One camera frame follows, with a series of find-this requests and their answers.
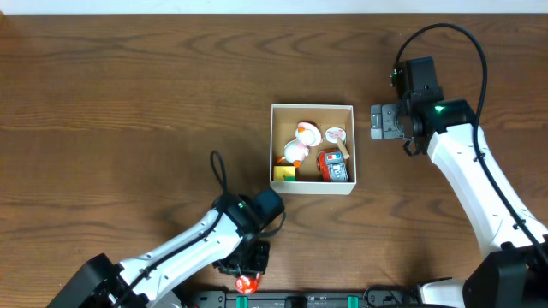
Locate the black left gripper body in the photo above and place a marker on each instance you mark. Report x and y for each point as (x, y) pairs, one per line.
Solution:
(251, 265)

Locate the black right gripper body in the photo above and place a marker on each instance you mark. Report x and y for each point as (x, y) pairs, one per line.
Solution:
(401, 113)

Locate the red lettered ball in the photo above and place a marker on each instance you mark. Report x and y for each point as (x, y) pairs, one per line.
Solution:
(248, 284)

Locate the wooden rattle drum toy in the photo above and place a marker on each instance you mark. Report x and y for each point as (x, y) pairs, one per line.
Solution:
(337, 135)

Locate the multicolour puzzle cube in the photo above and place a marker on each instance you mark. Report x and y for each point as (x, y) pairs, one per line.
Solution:
(284, 173)

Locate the red toy truck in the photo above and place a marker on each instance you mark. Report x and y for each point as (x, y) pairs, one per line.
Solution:
(332, 166)

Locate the white pink duck toy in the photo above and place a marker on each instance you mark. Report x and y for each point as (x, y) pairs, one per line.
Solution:
(307, 135)

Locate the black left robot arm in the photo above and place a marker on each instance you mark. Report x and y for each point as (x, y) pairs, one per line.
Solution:
(231, 236)

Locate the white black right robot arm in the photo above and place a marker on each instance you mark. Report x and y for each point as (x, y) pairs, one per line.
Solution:
(512, 241)

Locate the white cardboard box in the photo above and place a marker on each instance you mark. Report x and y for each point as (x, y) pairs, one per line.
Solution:
(284, 121)

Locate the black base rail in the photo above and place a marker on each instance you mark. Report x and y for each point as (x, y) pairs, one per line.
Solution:
(369, 299)

